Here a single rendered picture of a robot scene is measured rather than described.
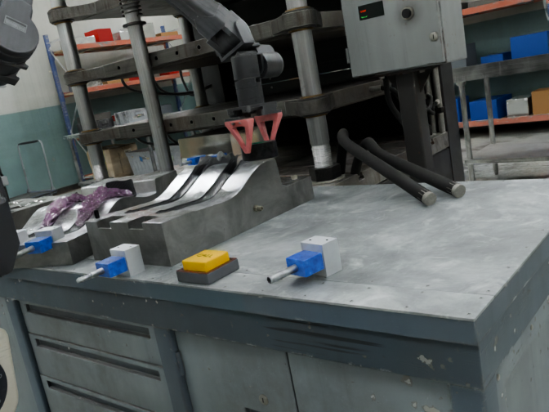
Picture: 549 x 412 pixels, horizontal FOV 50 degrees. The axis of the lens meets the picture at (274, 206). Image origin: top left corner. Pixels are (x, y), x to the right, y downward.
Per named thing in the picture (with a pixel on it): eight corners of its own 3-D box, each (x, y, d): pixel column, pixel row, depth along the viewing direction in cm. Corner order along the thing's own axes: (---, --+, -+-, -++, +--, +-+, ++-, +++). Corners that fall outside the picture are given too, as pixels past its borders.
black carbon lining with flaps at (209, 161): (166, 223, 122) (156, 178, 120) (119, 222, 132) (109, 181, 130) (270, 181, 148) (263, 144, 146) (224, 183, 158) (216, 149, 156)
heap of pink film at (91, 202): (87, 225, 142) (79, 194, 140) (32, 230, 148) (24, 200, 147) (147, 198, 165) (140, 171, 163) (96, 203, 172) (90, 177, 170)
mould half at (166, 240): (171, 266, 115) (155, 200, 112) (94, 260, 132) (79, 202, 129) (314, 198, 152) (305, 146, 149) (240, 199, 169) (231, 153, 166)
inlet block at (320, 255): (283, 299, 88) (276, 265, 86) (261, 293, 91) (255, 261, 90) (342, 269, 96) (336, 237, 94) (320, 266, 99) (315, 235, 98)
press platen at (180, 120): (335, 154, 171) (325, 94, 167) (82, 173, 253) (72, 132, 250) (448, 109, 233) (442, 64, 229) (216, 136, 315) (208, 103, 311)
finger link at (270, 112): (287, 144, 133) (281, 102, 131) (269, 150, 127) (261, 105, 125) (265, 146, 137) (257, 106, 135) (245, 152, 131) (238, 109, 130)
